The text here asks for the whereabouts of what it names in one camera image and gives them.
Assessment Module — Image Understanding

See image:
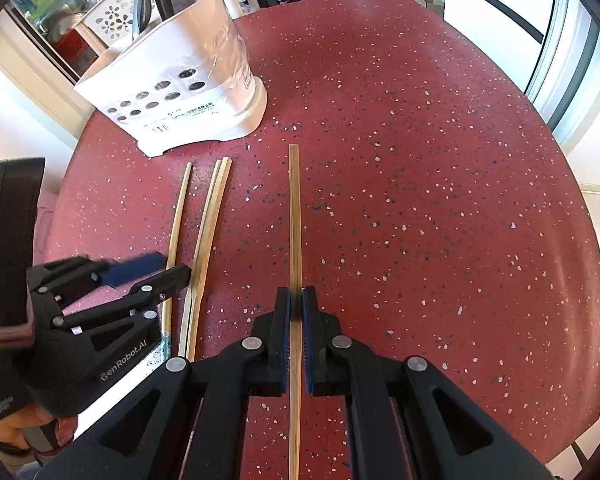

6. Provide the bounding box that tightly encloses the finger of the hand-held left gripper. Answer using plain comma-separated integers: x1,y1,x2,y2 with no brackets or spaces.
27,252,167,293
50,264,192,343

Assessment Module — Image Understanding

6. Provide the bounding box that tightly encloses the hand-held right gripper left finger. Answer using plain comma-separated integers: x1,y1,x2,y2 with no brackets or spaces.
37,286,292,480

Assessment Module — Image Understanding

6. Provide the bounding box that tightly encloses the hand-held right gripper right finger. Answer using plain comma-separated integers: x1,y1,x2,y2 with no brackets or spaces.
301,286,557,480

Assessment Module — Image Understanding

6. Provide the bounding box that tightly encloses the blue ended wooden chopstick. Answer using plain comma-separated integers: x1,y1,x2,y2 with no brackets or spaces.
160,162,194,361

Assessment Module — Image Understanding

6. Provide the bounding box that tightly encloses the white plastic utensil holder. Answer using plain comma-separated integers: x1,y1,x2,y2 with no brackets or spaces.
72,0,268,158

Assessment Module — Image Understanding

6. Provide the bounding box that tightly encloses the person's left forearm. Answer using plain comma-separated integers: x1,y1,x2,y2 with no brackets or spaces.
0,385,76,466

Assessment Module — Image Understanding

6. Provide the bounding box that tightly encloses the red box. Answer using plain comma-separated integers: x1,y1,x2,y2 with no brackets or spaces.
55,27,93,63

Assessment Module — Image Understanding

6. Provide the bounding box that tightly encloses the white flower cutout storage rack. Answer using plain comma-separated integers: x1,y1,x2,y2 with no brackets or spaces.
75,0,246,68

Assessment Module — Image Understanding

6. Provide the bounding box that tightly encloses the metal basin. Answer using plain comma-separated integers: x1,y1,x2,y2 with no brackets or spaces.
32,0,88,43

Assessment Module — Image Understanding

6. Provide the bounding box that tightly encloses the white refrigerator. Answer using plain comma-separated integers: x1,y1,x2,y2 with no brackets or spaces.
445,0,561,51

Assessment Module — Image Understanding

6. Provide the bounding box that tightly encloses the white sliding door frame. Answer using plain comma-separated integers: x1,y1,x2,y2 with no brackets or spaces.
522,0,600,131

